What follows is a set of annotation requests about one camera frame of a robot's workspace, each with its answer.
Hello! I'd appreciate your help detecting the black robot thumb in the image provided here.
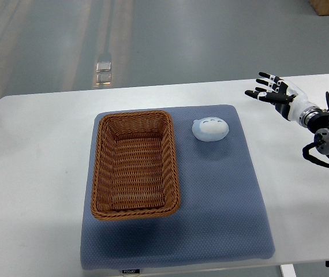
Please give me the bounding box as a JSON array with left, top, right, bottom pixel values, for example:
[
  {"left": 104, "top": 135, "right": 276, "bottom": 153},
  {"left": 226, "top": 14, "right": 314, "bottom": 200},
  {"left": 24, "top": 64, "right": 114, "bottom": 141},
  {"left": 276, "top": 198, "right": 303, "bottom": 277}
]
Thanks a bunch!
[{"left": 245, "top": 90, "right": 294, "bottom": 104}]

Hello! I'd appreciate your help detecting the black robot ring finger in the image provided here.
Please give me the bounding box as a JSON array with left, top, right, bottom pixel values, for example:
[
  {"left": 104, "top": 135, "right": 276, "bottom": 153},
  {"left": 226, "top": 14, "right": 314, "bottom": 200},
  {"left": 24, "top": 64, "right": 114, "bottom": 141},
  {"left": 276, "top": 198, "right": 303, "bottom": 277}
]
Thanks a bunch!
[{"left": 259, "top": 72, "right": 283, "bottom": 81}]

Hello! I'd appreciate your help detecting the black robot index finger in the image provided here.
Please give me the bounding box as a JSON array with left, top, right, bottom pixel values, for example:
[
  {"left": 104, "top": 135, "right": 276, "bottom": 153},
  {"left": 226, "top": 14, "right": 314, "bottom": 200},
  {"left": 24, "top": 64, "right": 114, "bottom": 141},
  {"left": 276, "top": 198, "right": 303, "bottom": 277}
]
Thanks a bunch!
[{"left": 255, "top": 87, "right": 274, "bottom": 93}]

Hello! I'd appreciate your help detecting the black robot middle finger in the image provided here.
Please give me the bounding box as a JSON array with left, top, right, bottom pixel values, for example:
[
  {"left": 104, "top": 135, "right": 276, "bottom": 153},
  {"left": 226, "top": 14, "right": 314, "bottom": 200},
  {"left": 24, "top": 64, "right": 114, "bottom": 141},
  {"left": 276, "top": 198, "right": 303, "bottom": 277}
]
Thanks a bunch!
[{"left": 256, "top": 78, "right": 279, "bottom": 87}]

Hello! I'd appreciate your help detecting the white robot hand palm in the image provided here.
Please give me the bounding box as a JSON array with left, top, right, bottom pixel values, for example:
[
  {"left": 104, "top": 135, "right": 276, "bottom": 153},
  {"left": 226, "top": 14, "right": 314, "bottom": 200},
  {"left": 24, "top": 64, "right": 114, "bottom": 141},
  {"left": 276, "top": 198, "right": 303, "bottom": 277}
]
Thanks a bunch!
[{"left": 275, "top": 80, "right": 316, "bottom": 121}]

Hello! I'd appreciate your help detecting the light blue plush toy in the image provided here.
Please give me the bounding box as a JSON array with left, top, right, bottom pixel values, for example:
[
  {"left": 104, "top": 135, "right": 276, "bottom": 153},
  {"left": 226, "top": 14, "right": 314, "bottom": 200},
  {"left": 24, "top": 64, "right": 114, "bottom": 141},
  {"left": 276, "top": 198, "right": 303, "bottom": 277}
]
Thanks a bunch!
[{"left": 192, "top": 117, "right": 229, "bottom": 142}]

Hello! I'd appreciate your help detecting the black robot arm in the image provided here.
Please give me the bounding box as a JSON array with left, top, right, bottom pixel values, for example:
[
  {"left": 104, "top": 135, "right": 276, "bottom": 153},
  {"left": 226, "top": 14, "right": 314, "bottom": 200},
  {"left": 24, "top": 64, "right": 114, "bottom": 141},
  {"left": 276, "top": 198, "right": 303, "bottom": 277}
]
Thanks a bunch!
[{"left": 245, "top": 72, "right": 329, "bottom": 169}]

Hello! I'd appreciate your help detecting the brown wicker basket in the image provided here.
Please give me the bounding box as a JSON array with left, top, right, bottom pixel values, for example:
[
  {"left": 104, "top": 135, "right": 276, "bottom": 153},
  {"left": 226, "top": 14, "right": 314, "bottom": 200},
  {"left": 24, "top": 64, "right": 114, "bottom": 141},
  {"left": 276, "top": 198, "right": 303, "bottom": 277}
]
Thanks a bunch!
[{"left": 91, "top": 110, "right": 181, "bottom": 221}]

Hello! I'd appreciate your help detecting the blue fabric cushion mat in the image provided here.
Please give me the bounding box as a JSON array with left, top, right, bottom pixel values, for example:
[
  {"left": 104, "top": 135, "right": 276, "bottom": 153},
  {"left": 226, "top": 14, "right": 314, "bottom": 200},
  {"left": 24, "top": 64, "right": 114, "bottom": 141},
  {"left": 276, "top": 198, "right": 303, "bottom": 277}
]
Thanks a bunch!
[{"left": 80, "top": 104, "right": 275, "bottom": 271}]

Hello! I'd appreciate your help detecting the metal floor socket plate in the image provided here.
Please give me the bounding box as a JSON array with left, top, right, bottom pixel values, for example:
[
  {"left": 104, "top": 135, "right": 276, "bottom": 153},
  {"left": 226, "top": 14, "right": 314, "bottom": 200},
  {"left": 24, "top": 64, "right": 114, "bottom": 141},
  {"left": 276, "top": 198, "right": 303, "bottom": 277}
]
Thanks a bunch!
[{"left": 96, "top": 61, "right": 111, "bottom": 72}]

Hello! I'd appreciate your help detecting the white table leg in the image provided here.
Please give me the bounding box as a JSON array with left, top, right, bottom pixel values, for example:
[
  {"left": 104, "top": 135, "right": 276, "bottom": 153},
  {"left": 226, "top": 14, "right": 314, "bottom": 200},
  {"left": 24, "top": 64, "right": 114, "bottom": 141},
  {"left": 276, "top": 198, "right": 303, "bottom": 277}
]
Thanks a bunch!
[{"left": 280, "top": 264, "right": 297, "bottom": 277}]

